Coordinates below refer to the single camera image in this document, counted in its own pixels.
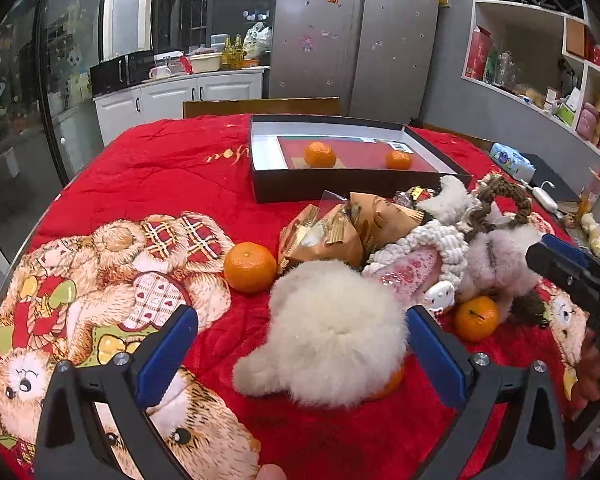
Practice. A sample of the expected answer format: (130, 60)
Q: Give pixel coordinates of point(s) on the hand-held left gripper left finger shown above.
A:
(167, 347)

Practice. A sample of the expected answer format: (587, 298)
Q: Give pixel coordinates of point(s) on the beige plastic basin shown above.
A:
(205, 62)

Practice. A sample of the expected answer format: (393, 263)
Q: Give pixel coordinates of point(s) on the black microwave oven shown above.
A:
(117, 72)

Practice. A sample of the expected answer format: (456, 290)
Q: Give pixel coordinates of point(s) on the red gift box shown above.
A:
(477, 55)

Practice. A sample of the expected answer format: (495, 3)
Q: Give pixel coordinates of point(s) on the red printed blanket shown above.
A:
(145, 200)

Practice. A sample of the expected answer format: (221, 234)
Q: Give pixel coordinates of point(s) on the person's right hand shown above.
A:
(591, 375)

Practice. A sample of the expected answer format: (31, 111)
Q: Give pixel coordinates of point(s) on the white wall shelf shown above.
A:
(530, 15)

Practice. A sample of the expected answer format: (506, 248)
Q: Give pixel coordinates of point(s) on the black flat case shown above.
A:
(555, 175)

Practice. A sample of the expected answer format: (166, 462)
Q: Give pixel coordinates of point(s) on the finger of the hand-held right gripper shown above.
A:
(555, 267)
(567, 251)

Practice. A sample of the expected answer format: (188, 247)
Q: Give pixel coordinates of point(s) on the glass sliding door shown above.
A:
(40, 85)

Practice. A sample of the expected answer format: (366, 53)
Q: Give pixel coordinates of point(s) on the white plastic bag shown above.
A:
(257, 40)

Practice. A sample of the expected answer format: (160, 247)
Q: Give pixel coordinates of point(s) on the yellow liquid bottle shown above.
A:
(238, 51)
(227, 52)

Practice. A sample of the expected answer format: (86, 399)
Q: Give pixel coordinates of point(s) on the black shallow cardboard box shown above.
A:
(267, 180)

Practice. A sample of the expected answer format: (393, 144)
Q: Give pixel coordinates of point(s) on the white kitchen cabinet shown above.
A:
(180, 92)

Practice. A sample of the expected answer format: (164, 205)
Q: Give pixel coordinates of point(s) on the cream plush toy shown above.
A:
(325, 330)

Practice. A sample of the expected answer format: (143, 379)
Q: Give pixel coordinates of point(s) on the pink case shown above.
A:
(587, 121)

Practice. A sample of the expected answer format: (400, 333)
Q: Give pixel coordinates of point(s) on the small white figurine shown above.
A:
(439, 297)

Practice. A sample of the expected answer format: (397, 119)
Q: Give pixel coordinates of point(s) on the pink and white plush toy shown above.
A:
(500, 257)

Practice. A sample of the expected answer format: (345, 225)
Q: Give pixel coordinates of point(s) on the gold snack packet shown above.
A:
(325, 240)
(380, 217)

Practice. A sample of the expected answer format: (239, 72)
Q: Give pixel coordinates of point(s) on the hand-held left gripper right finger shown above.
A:
(437, 360)

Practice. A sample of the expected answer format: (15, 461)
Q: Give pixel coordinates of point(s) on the white power adapter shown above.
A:
(542, 195)

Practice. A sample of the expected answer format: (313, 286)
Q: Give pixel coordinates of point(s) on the silver refrigerator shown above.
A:
(330, 60)

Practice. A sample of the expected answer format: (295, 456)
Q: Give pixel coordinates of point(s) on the white cup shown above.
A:
(159, 72)

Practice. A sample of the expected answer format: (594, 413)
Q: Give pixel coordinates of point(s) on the orange mandarin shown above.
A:
(398, 160)
(250, 266)
(391, 385)
(476, 319)
(320, 155)

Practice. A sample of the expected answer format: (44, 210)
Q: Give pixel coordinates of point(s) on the blue tissue pack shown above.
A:
(510, 160)

